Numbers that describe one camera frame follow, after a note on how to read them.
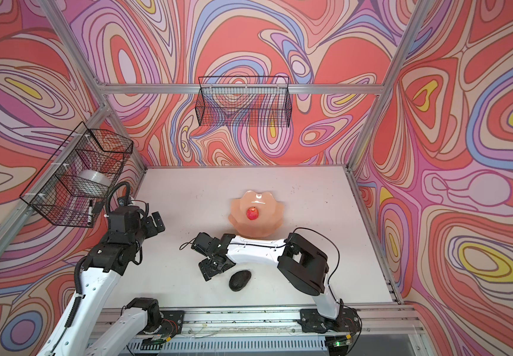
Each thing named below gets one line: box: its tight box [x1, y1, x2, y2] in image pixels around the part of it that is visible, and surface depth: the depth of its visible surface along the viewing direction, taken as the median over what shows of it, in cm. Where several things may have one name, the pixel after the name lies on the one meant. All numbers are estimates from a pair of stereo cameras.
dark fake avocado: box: [228, 269, 252, 292], surface depth 80 cm
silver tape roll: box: [77, 169, 112, 190], surface depth 75 cm
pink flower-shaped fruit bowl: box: [228, 190, 285, 238], surface depth 101 cm
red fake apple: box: [246, 206, 259, 221], surface depth 99 cm
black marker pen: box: [87, 199, 93, 225], surface depth 74 cm
